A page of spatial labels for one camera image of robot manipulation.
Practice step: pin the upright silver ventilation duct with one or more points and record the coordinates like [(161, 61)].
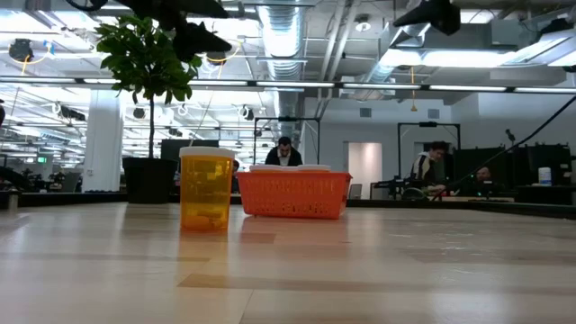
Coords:
[(282, 36)]

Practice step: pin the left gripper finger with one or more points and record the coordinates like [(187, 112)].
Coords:
[(207, 10), (193, 42)]

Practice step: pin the black background robot arm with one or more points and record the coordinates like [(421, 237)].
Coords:
[(396, 183)]

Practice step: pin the grey metal post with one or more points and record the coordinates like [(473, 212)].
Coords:
[(12, 201)]

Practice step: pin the black monitor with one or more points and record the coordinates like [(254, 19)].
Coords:
[(189, 142)]

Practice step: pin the green exit sign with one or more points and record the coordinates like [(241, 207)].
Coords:
[(42, 159)]

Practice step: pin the white building column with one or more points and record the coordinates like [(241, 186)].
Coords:
[(102, 144)]

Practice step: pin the white ceiling dome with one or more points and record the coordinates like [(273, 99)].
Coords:
[(362, 25)]

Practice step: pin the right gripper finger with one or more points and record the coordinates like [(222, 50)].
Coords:
[(436, 15)]

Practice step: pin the black partition panel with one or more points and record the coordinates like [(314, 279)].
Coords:
[(531, 162)]

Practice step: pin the green leafy plant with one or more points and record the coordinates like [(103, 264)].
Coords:
[(144, 63)]

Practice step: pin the black microphone stand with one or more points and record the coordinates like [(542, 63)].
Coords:
[(510, 135)]

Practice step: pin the black plant pot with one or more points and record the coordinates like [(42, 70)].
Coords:
[(148, 180)]

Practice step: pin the black round ceiling device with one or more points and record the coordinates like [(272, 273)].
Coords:
[(21, 49), (219, 58)]

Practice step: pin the orange plastic basket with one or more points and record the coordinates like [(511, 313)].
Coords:
[(294, 195)]

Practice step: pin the person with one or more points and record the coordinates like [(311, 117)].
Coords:
[(283, 153), (423, 168), (483, 174), (236, 173)]

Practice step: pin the slanted silver ventilation duct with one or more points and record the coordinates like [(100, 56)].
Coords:
[(382, 67)]

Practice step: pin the white canister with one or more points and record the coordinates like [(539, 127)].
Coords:
[(544, 176)]

